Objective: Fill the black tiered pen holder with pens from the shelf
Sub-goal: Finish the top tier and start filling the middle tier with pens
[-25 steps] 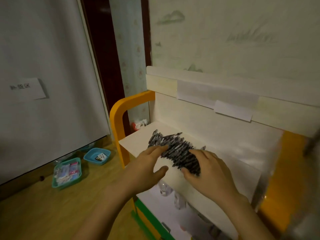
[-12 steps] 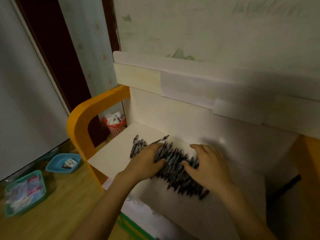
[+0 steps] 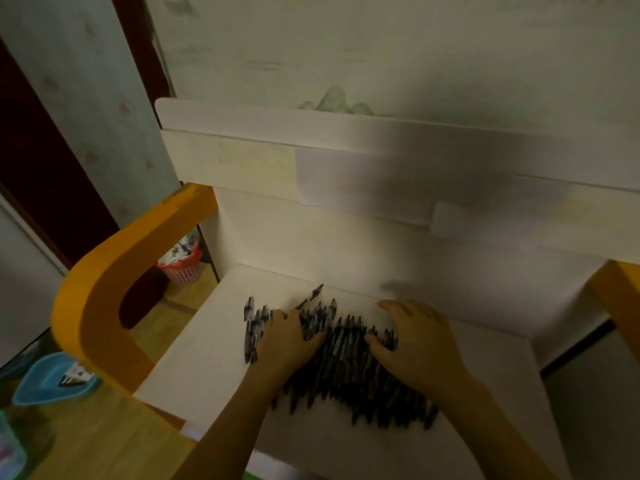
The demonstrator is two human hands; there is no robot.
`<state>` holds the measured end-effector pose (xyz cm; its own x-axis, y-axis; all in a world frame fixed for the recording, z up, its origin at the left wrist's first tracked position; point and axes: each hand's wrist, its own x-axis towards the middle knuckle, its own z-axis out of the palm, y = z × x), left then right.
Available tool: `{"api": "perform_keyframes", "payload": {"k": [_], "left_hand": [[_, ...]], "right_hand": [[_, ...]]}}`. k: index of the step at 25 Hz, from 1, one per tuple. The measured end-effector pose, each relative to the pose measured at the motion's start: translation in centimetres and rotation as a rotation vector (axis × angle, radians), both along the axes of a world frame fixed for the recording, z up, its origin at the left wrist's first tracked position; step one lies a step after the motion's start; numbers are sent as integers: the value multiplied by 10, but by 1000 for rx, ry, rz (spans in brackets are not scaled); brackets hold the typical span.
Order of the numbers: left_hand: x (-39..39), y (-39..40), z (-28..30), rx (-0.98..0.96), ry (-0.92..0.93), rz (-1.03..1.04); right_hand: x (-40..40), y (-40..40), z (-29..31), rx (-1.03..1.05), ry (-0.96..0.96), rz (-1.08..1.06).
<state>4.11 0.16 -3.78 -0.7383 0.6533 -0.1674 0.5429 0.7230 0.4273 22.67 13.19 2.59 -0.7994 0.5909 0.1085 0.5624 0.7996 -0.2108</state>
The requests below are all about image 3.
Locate person's left hand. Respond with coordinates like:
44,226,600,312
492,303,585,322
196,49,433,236
252,308,329,383

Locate person's right hand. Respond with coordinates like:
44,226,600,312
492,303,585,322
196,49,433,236
363,299,473,395

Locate pile of black pens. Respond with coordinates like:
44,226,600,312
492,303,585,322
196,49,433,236
243,283,441,431

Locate person's right forearm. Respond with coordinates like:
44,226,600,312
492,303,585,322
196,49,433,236
435,374,559,480

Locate person's left forearm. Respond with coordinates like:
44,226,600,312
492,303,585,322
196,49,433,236
172,364,291,480

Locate red plastic basket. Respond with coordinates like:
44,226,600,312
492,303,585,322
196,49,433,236
155,244,205,287

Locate small white paper strip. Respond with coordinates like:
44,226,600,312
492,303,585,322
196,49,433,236
431,201,556,245

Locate crumpled white paper trash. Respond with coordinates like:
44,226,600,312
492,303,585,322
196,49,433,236
159,234,201,265

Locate large white paper sheet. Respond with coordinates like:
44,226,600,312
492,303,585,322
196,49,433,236
295,147,571,227

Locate black and white packet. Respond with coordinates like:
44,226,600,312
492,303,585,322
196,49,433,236
59,362,96,388

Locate blue plastic basin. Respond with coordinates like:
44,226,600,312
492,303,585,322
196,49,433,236
12,351,101,407

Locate white door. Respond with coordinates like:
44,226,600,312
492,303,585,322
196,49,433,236
0,194,69,368

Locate teal container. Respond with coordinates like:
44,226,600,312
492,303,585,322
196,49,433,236
0,409,29,480

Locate dark brown corner trim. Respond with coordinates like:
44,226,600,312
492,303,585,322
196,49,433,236
109,0,221,283

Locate dark brown door frame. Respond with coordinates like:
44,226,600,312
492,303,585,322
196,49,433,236
0,39,121,271

